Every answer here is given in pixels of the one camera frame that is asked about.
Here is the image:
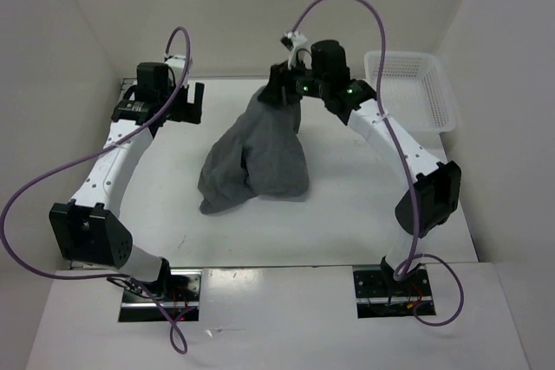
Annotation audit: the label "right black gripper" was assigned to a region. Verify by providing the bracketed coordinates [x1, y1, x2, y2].
[257, 54, 328, 110]

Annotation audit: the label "grey shorts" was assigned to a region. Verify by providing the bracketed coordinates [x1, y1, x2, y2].
[198, 88, 310, 215]

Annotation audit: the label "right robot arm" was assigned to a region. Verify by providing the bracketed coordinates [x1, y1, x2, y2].
[260, 32, 461, 295]

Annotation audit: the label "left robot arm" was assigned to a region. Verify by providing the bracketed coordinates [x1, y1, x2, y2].
[49, 55, 205, 301]

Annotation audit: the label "white plastic basket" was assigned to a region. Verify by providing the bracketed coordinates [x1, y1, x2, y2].
[381, 51, 456, 133]

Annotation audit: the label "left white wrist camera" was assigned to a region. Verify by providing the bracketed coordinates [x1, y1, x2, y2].
[164, 55, 190, 81]

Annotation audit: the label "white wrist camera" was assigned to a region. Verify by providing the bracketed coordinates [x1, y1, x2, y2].
[280, 31, 308, 69]
[164, 55, 190, 81]

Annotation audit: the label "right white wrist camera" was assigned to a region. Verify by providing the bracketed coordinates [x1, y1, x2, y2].
[280, 31, 308, 69]

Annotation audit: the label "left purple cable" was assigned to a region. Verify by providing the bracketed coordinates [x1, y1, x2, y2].
[0, 26, 194, 354]

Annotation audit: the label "purple cable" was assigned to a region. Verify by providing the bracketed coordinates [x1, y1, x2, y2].
[0, 26, 194, 354]
[291, 0, 465, 328]

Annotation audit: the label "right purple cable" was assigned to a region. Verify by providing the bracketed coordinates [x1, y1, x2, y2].
[291, 0, 465, 328]

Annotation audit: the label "aluminium table edge rail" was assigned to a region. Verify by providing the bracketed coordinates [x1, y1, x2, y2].
[71, 77, 136, 269]

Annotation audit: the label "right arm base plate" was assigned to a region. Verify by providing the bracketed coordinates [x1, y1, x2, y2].
[352, 265, 436, 319]

